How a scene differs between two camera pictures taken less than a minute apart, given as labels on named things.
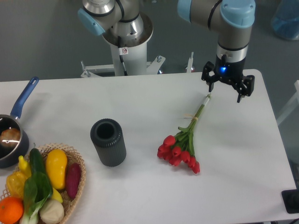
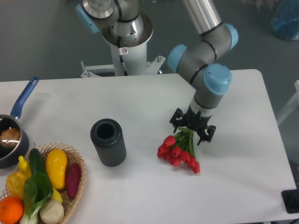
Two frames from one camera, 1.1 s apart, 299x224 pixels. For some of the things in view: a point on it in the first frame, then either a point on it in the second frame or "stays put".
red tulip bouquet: [180, 147] stays put
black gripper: [231, 71] → [195, 121]
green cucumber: [37, 160] stays put
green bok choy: [37, 188] stays put
